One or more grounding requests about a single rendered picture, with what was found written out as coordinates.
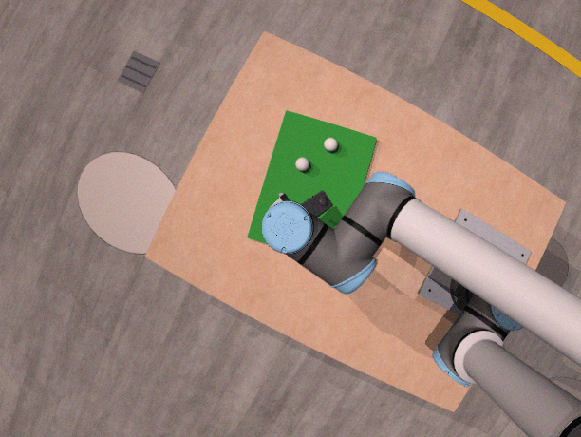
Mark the white ball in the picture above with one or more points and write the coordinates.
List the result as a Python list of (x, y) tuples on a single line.
[(302, 164), (330, 144)]

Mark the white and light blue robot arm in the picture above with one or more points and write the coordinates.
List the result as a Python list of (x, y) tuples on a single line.
[(387, 208)]

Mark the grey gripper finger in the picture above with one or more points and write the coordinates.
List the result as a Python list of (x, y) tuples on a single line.
[(285, 198)]

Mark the green rectangular mat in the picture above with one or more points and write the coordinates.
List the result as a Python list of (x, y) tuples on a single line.
[(340, 173)]

